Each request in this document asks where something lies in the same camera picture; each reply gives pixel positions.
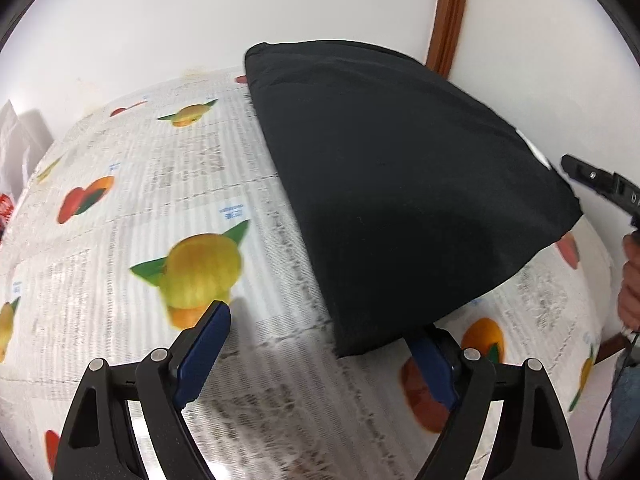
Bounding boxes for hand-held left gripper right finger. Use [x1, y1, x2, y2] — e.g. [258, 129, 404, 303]
[407, 327, 578, 480]

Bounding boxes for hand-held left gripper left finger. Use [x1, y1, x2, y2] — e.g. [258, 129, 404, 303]
[54, 300, 232, 480]

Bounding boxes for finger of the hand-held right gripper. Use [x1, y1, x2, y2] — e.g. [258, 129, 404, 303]
[561, 154, 621, 198]

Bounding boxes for black shirt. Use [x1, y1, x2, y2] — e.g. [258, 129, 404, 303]
[244, 40, 583, 358]

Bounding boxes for person's right hand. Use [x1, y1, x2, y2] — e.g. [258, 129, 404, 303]
[616, 234, 640, 332]

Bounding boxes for brown wooden baseboard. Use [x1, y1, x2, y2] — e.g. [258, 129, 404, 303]
[595, 335, 632, 363]

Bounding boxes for fruit print tablecloth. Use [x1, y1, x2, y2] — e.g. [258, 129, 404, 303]
[0, 66, 618, 480]

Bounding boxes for person's blue trousers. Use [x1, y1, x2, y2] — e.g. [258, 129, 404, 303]
[599, 367, 640, 480]

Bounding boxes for white plastic bag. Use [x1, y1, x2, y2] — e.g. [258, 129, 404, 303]
[0, 100, 55, 223]

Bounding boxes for black cable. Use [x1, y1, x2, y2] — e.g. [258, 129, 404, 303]
[586, 330, 640, 480]

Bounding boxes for brown wooden door frame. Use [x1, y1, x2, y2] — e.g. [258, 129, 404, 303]
[425, 0, 472, 78]

